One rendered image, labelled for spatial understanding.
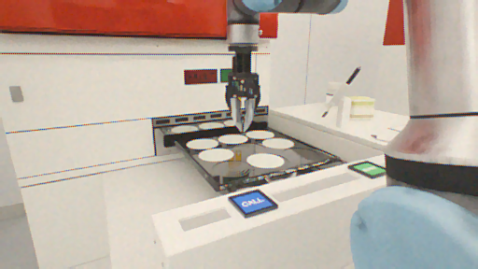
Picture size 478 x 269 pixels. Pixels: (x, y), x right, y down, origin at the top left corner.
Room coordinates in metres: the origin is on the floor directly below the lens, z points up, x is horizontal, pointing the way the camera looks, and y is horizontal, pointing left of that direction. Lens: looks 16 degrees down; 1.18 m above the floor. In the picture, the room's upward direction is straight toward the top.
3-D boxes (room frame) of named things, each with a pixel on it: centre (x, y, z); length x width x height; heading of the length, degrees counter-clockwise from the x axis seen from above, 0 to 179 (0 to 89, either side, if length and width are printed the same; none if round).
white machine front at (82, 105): (0.89, 0.25, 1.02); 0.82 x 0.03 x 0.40; 118
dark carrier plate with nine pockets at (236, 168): (0.78, -0.02, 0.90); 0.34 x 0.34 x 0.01; 28
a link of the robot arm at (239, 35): (0.67, -0.01, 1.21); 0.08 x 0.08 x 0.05
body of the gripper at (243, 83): (0.66, -0.01, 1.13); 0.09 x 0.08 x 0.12; 1
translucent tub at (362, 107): (0.90, -0.39, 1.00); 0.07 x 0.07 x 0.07; 5
